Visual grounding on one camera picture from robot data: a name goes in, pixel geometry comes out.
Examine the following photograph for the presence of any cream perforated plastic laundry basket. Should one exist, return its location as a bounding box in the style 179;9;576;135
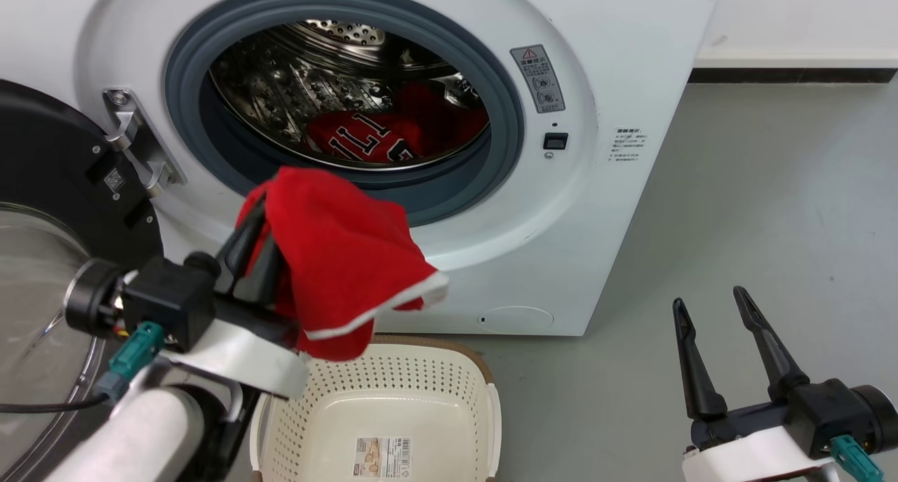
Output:
249;336;502;482

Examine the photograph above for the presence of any round white filter cover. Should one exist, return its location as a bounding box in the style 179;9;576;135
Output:
479;305;555;330

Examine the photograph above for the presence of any black glass washing machine door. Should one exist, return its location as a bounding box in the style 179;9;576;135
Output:
0;79;166;482

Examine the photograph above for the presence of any paper product label sticker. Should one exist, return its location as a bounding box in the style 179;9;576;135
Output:
353;436;413;479

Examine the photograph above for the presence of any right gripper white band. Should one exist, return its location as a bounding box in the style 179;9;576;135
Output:
672;286;853;482

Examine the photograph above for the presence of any red cloth with white trim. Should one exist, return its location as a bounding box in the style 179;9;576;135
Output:
235;166;450;362

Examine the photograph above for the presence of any stainless steel washer drum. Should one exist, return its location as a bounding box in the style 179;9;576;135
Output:
209;19;490;170

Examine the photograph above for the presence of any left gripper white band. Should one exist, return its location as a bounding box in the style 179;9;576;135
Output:
160;196;311;400

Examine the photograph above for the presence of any grey rubber door gasket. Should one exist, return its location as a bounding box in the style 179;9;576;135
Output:
163;0;525;228

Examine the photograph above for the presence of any silver metal door hinge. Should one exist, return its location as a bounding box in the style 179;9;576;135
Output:
103;88;187;199

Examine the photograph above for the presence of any small printed text sticker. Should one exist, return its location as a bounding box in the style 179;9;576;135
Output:
609;126;648;163

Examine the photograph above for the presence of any white front-load washing machine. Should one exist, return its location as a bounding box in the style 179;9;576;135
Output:
0;0;725;337

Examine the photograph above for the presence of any red jersey with white numbers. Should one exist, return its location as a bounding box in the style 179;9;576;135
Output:
303;82;490;166

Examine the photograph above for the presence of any white wall baseboard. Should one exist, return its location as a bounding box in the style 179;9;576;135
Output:
688;46;898;84

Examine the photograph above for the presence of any black cable with teal connector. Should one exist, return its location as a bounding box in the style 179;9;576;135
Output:
0;321;166;415
830;434;886;482

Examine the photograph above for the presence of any grey warning sticker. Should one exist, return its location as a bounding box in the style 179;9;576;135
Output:
510;44;566;114

